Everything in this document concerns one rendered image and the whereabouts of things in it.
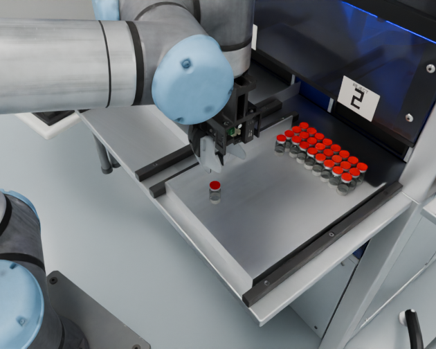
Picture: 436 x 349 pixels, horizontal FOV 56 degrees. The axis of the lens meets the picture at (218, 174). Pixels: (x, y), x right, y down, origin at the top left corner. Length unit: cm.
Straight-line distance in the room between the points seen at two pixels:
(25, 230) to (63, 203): 139
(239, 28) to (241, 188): 38
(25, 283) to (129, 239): 128
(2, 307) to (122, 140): 48
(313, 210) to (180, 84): 51
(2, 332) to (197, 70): 40
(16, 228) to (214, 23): 41
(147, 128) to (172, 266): 89
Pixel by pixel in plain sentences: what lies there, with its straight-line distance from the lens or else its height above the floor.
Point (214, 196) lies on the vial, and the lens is 77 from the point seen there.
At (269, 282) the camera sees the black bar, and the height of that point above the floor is 90.
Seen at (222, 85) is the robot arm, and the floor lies 129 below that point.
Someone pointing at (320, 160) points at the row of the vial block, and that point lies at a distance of 83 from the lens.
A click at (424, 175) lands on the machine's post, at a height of 95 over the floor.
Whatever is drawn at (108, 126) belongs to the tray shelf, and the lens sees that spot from 99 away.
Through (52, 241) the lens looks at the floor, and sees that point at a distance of 194.
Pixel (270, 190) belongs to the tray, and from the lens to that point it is 82.
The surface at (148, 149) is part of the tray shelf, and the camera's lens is 91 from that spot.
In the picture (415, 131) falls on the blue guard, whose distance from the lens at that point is 81.
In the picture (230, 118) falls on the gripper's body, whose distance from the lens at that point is 58.
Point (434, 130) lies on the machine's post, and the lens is 79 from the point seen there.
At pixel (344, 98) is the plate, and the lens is 87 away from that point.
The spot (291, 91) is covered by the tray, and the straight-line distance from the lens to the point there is 105.
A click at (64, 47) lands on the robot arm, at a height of 133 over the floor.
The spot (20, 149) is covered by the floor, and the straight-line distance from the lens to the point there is 243.
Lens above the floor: 149
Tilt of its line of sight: 47 degrees down
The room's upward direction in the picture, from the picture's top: straight up
